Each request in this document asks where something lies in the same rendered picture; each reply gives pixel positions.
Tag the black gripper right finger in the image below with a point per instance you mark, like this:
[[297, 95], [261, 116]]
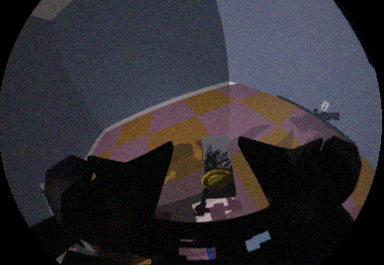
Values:
[[275, 166]]

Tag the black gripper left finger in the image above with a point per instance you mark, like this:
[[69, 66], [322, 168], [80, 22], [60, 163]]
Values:
[[142, 177]]

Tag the dark grey dish rack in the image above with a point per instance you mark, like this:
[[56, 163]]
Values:
[[216, 155]]

